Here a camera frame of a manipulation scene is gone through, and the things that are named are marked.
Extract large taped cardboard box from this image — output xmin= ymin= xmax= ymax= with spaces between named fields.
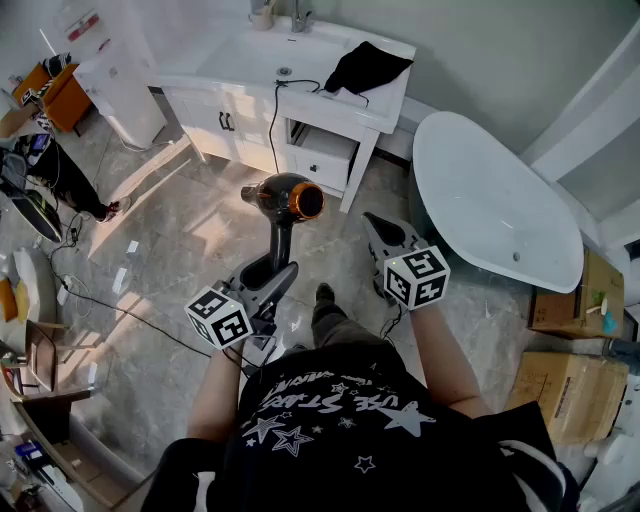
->
xmin=506 ymin=350 xmax=631 ymax=446

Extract wooden chair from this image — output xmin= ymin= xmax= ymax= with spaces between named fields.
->
xmin=23 ymin=319 xmax=71 ymax=394

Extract person's black star-print T-shirt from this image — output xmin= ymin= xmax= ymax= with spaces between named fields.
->
xmin=142 ymin=344 xmax=581 ymax=512

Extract white open drawer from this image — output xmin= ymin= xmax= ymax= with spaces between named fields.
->
xmin=287 ymin=122 xmax=361 ymax=194

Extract left hand-held gripper cable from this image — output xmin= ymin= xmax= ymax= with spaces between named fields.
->
xmin=222 ymin=334 xmax=279 ymax=382

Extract black floor cable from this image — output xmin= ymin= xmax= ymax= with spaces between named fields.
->
xmin=47 ymin=212 xmax=214 ymax=360

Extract black drawstring bag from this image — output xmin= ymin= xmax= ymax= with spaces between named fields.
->
xmin=322 ymin=40 xmax=415 ymax=108

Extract white bathtub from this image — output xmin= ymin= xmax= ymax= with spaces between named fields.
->
xmin=412 ymin=110 xmax=585 ymax=295

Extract person's left forearm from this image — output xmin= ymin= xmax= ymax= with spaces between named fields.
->
xmin=187 ymin=344 xmax=247 ymax=444

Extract cardboard box with small items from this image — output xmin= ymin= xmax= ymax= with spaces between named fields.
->
xmin=528 ymin=248 xmax=627 ymax=341

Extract hand-held gripper cable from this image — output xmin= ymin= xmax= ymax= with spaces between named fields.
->
xmin=222 ymin=334 xmax=279 ymax=382
xmin=378 ymin=299 xmax=407 ymax=347

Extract white vanity cabinet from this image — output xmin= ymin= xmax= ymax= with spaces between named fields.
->
xmin=162 ymin=84 xmax=379 ymax=215

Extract round white table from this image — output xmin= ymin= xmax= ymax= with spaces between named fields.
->
xmin=0 ymin=247 xmax=57 ymax=346

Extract black and orange hair dryer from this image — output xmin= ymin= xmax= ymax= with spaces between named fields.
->
xmin=240 ymin=172 xmax=326 ymax=275

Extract white ceramic washbasin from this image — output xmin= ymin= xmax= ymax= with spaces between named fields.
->
xmin=154 ymin=14 xmax=417 ymax=134

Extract person's grey trousers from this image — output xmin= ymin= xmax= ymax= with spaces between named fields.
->
xmin=310 ymin=299 xmax=401 ymax=354

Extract chrome faucet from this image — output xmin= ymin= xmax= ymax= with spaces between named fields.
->
xmin=291 ymin=0 xmax=314 ymax=34

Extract person's right forearm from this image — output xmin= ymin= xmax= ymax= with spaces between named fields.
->
xmin=407 ymin=302 xmax=494 ymax=420

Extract orange cabinet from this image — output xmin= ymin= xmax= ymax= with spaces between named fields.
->
xmin=12 ymin=63 xmax=94 ymax=134

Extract right hand-held gripper cable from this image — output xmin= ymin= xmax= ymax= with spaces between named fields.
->
xmin=378 ymin=299 xmax=407 ymax=347

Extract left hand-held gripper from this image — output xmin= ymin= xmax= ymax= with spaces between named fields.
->
xmin=183 ymin=253 xmax=300 ymax=354

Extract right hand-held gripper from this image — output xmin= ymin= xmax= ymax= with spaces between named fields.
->
xmin=361 ymin=211 xmax=451 ymax=312

